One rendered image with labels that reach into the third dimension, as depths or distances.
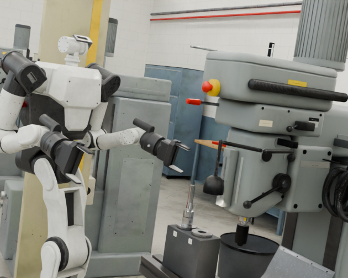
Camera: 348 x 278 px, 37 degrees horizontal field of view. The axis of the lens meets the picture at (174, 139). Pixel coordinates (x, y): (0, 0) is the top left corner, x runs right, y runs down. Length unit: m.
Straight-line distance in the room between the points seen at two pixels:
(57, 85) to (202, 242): 0.85
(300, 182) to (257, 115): 0.34
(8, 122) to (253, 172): 0.94
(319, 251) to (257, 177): 0.52
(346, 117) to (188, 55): 8.32
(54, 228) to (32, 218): 1.31
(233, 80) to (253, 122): 0.16
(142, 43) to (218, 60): 9.98
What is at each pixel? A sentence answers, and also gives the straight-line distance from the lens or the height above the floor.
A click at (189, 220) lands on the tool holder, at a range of 2.28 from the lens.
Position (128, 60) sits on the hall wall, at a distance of 11.64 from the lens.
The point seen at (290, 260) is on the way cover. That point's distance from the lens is 2.34.
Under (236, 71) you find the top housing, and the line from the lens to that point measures 1.74.
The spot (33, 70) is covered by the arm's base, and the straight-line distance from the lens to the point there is 2.01.
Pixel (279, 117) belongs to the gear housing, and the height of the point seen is 1.69.
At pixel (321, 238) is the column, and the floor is 1.22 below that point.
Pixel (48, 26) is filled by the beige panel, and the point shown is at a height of 1.98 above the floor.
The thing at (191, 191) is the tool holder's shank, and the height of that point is 1.30.
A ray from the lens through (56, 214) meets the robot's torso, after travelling 2.19.
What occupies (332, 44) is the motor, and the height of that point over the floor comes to 1.98.
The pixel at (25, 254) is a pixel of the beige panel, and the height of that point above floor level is 0.53.
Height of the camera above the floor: 1.77
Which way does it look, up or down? 6 degrees down
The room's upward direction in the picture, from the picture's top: 8 degrees clockwise
